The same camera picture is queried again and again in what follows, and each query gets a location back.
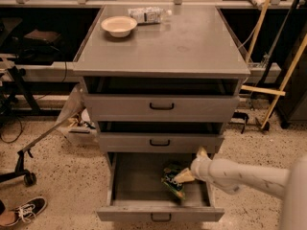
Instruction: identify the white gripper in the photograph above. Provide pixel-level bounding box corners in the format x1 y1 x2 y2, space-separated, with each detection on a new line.
175 147 212 183

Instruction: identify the green rice chip bag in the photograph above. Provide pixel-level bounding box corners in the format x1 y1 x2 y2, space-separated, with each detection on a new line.
161 163 186 200

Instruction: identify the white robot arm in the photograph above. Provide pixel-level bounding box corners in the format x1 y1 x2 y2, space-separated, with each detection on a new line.
175 147 307 230

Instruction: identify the grey bottom drawer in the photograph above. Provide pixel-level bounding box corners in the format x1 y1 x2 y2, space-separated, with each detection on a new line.
97 152 224 222

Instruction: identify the grey drawer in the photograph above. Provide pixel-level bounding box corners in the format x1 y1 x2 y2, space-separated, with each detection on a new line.
98 121 224 153
97 152 224 222
84 77 239 123

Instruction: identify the grey middle drawer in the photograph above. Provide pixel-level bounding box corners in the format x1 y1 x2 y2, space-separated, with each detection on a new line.
98 121 224 153

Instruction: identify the grey drawer cabinet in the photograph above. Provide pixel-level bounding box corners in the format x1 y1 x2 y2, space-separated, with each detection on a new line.
72 4 251 174

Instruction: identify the grey top drawer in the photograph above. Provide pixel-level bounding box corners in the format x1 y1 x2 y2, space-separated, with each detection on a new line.
84 77 239 123

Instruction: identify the clear plastic water bottle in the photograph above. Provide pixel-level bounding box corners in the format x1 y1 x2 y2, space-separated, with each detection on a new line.
128 7 173 24

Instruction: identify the white paper bowl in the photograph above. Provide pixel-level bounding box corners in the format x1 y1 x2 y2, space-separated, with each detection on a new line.
101 16 137 38

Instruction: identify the black wheeled stand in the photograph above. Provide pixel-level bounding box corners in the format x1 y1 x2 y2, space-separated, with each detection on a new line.
0 120 65 188

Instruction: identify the black and white sneaker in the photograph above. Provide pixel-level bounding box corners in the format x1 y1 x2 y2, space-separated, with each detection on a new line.
0 196 47 227

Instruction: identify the dark box on shelf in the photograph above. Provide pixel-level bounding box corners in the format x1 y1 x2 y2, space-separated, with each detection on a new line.
24 29 60 45

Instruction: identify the wooden easel frame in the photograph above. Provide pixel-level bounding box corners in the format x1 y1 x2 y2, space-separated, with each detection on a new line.
241 0 307 131

